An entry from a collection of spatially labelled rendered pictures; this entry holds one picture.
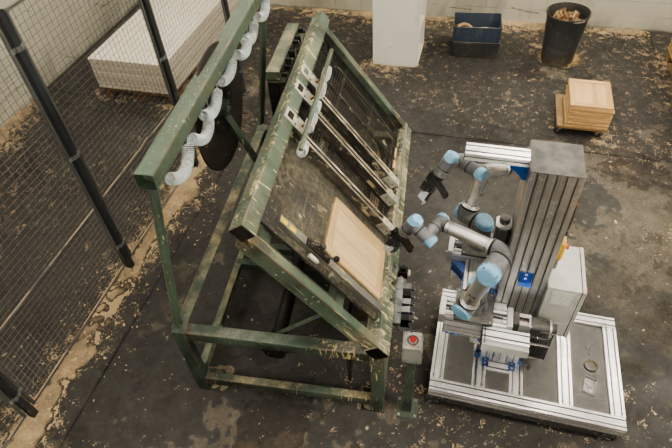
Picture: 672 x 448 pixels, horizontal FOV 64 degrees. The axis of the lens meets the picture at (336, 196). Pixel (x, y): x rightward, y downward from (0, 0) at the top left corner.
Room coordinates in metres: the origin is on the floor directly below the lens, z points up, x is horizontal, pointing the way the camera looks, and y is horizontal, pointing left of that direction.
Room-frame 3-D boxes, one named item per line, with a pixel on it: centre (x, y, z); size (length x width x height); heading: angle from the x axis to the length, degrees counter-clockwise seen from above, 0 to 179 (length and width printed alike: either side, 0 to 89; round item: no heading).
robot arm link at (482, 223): (2.24, -0.91, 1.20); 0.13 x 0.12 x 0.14; 38
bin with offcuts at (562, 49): (5.99, -2.96, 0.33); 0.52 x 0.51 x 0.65; 162
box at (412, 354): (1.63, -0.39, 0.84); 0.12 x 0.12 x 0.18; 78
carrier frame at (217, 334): (2.83, 0.22, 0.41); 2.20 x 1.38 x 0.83; 168
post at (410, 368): (1.63, -0.39, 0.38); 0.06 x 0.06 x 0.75; 78
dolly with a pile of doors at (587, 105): (4.70, -2.74, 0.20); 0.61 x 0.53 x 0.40; 162
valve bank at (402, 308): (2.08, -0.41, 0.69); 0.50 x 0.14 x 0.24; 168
